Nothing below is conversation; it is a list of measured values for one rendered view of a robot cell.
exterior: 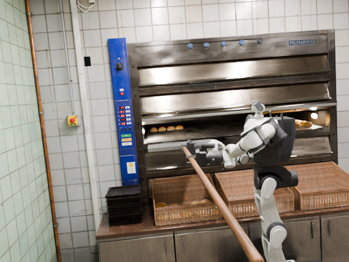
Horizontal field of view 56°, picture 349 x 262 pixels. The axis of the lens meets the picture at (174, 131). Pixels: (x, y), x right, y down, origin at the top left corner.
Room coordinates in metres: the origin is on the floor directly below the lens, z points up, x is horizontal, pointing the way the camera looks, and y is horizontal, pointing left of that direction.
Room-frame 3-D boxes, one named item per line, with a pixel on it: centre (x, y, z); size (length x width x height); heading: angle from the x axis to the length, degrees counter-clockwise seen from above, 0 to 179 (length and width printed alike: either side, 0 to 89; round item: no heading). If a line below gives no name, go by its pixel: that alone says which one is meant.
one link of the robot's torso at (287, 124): (2.23, -0.64, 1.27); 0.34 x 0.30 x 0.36; 179
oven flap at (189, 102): (3.11, -0.60, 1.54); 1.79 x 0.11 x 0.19; 94
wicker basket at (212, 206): (2.81, -0.04, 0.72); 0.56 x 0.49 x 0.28; 95
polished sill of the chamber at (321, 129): (3.13, -0.60, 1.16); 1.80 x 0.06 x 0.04; 94
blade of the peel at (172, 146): (2.70, -0.05, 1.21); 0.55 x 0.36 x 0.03; 94
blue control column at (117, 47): (3.96, 0.51, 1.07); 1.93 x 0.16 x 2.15; 4
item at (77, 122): (2.96, 0.89, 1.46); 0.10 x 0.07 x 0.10; 94
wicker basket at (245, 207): (2.84, -0.64, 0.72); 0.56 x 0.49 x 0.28; 95
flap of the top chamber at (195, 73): (3.11, -0.60, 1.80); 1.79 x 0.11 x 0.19; 94
